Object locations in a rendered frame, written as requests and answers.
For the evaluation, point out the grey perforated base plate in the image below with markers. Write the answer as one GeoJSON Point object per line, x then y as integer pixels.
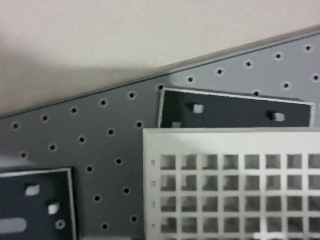
{"type": "Point", "coordinates": [101, 131]}

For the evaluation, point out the white well plate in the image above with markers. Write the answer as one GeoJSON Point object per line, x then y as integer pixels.
{"type": "Point", "coordinates": [231, 183]}

